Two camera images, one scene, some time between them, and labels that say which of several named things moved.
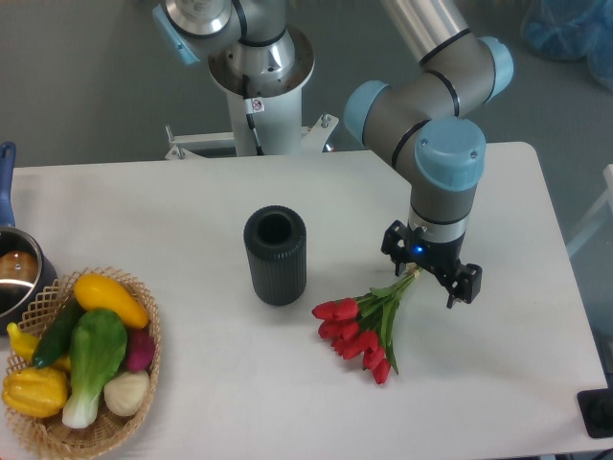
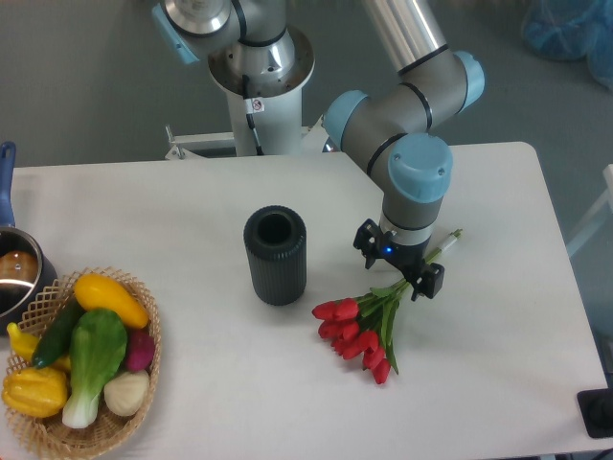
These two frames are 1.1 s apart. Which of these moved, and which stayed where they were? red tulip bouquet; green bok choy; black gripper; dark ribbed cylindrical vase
Moved: black gripper
Stayed: green bok choy; red tulip bouquet; dark ribbed cylindrical vase
